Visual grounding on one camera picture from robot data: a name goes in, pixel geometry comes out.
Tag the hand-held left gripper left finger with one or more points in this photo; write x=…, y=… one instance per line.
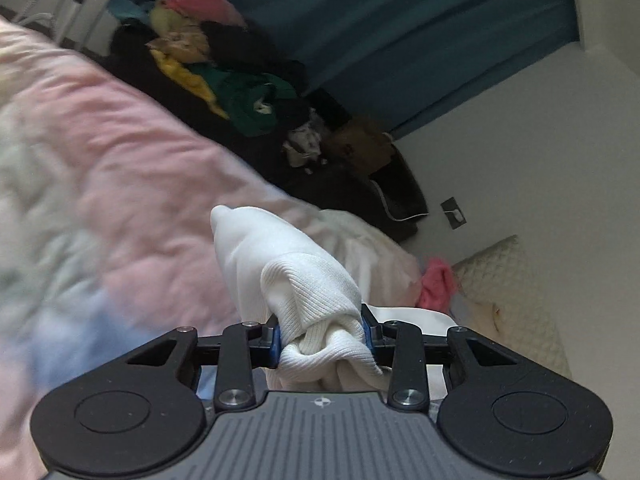
x=235, y=360

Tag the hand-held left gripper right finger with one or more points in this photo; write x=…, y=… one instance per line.
x=410, y=360

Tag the cream white sweatpants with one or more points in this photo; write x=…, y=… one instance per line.
x=295, y=280

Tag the pink fluffy item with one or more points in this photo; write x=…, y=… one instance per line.
x=437, y=285

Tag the cream quilted pillow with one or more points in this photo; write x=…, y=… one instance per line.
x=510, y=290

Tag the pastel pink bed blanket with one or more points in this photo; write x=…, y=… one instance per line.
x=125, y=185

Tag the brown bag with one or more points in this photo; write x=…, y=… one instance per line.
x=360, y=147

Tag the white patterned cloth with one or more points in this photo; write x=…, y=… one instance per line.
x=302, y=145

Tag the dark sofa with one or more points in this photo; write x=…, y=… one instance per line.
x=200, y=125

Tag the green garment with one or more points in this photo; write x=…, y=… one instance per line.
x=250, y=100

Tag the yellow cloth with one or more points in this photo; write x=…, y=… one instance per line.
x=185, y=75

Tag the wide blue curtain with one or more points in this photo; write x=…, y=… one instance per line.
x=400, y=35

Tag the pink cloth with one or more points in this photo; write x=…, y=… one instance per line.
x=205, y=5

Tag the wall socket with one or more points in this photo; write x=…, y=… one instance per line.
x=454, y=212

